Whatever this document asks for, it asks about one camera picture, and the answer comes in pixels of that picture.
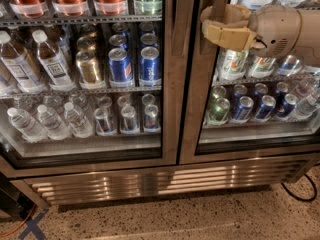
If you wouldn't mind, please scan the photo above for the front blue Pepsi can left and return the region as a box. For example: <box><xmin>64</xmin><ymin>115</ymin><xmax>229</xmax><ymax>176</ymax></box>
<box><xmin>108</xmin><ymin>48</ymin><xmax>134</xmax><ymax>88</ymax></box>

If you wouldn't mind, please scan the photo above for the small silver can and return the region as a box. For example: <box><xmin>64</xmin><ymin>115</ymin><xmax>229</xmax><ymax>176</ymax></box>
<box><xmin>143</xmin><ymin>104</ymin><xmax>161</xmax><ymax>132</ymax></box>
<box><xmin>94</xmin><ymin>108</ymin><xmax>116</xmax><ymax>136</ymax></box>
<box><xmin>121</xmin><ymin>105</ymin><xmax>139</xmax><ymax>133</ymax></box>

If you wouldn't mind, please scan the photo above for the front blue Pepsi can right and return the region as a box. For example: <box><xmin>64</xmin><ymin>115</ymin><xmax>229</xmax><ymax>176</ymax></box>
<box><xmin>139</xmin><ymin>46</ymin><xmax>162</xmax><ymax>86</ymax></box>

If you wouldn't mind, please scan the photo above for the white 7up can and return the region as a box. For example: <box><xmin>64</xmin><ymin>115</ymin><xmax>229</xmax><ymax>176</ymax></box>
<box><xmin>219</xmin><ymin>49</ymin><xmax>249</xmax><ymax>81</ymax></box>
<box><xmin>248</xmin><ymin>56</ymin><xmax>276</xmax><ymax>78</ymax></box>

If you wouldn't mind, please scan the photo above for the blue can bottom left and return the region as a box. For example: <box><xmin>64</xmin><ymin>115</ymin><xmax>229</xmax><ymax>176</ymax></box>
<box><xmin>231</xmin><ymin>96</ymin><xmax>254</xmax><ymax>123</ymax></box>

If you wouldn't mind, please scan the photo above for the water bottle right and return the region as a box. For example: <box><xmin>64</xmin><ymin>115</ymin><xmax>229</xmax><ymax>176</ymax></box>
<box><xmin>64</xmin><ymin>102</ymin><xmax>93</xmax><ymax>138</ymax></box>

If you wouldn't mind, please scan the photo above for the blue tape cross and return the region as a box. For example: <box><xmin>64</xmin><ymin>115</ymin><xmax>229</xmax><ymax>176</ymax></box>
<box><xmin>18</xmin><ymin>208</ymin><xmax>49</xmax><ymax>240</ymax></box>

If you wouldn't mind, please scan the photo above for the tea bottle white cap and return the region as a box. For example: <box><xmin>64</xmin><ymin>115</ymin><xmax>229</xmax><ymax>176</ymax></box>
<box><xmin>32</xmin><ymin>30</ymin><xmax>76</xmax><ymax>91</ymax></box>

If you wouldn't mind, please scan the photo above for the front gold can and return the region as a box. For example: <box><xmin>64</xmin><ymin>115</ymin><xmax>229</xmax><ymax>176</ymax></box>
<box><xmin>76</xmin><ymin>50</ymin><xmax>106</xmax><ymax>90</ymax></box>

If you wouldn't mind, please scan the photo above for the steel fridge door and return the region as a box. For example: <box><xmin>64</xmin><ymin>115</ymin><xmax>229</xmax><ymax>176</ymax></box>
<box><xmin>0</xmin><ymin>0</ymin><xmax>189</xmax><ymax>182</ymax></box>
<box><xmin>180</xmin><ymin>0</ymin><xmax>320</xmax><ymax>164</ymax></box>

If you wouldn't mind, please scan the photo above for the orange cable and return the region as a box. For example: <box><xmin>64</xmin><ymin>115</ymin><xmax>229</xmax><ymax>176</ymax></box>
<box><xmin>0</xmin><ymin>203</ymin><xmax>37</xmax><ymax>238</ymax></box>

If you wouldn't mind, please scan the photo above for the blue can bottom right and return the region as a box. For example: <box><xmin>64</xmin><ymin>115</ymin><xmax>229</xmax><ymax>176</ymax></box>
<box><xmin>253</xmin><ymin>95</ymin><xmax>276</xmax><ymax>121</ymax></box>

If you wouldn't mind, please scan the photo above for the white 7Up can left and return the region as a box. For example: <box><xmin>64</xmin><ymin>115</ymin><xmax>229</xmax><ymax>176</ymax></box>
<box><xmin>219</xmin><ymin>49</ymin><xmax>249</xmax><ymax>81</ymax></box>

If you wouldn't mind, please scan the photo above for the water bottle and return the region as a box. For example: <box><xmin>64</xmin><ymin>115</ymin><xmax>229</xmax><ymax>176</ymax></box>
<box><xmin>64</xmin><ymin>102</ymin><xmax>93</xmax><ymax>138</ymax></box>
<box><xmin>7</xmin><ymin>107</ymin><xmax>47</xmax><ymax>142</ymax></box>
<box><xmin>37</xmin><ymin>105</ymin><xmax>71</xmax><ymax>140</ymax></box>

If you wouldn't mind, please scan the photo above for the water bottle left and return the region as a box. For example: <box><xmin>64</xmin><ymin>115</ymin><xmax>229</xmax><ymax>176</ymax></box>
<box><xmin>7</xmin><ymin>107</ymin><xmax>47</xmax><ymax>142</ymax></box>

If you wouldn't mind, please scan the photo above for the blue pepsi can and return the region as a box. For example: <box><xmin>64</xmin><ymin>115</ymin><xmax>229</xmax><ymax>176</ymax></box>
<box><xmin>108</xmin><ymin>48</ymin><xmax>134</xmax><ymax>88</ymax></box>
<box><xmin>139</xmin><ymin>46</ymin><xmax>162</xmax><ymax>86</ymax></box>

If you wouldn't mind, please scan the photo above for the white 7Up can right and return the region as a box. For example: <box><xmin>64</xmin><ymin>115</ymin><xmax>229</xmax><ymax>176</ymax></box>
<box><xmin>248</xmin><ymin>56</ymin><xmax>276</xmax><ymax>78</ymax></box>

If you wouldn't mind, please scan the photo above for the small silver can left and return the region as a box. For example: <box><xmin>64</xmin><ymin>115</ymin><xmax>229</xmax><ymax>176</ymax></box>
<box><xmin>94</xmin><ymin>108</ymin><xmax>116</xmax><ymax>136</ymax></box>

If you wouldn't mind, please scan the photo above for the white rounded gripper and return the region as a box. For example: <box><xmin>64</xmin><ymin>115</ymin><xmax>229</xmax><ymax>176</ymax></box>
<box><xmin>200</xmin><ymin>4</ymin><xmax>301</xmax><ymax>58</ymax></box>

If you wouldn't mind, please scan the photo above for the silver blue can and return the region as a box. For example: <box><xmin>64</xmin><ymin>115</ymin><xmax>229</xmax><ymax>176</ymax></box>
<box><xmin>277</xmin><ymin>55</ymin><xmax>302</xmax><ymax>76</ymax></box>

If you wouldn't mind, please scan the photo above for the steel fridge base grille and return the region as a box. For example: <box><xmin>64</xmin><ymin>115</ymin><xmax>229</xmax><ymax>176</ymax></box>
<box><xmin>12</xmin><ymin>153</ymin><xmax>320</xmax><ymax>207</ymax></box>

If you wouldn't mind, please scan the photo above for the black power cable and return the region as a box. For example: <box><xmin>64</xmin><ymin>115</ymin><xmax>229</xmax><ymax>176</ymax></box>
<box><xmin>280</xmin><ymin>173</ymin><xmax>319</xmax><ymax>204</ymax></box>

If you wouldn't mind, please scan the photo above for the small silver can right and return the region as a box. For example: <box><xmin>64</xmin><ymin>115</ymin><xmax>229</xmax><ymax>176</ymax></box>
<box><xmin>143</xmin><ymin>104</ymin><xmax>161</xmax><ymax>132</ymax></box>

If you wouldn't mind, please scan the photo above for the tea bottle far left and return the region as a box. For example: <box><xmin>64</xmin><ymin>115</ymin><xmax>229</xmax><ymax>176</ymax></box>
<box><xmin>0</xmin><ymin>31</ymin><xmax>46</xmax><ymax>94</ymax></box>

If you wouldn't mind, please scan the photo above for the small silver can middle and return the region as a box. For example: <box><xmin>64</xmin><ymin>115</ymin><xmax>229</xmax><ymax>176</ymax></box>
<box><xmin>121</xmin><ymin>105</ymin><xmax>139</xmax><ymax>133</ymax></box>

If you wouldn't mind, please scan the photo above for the water bottle middle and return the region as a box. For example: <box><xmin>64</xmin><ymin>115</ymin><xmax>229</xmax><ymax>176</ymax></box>
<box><xmin>37</xmin><ymin>105</ymin><xmax>71</xmax><ymax>140</ymax></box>

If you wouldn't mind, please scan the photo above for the green can bottom shelf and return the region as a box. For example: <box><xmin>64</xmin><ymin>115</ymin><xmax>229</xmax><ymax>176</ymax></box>
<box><xmin>207</xmin><ymin>98</ymin><xmax>230</xmax><ymax>125</ymax></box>

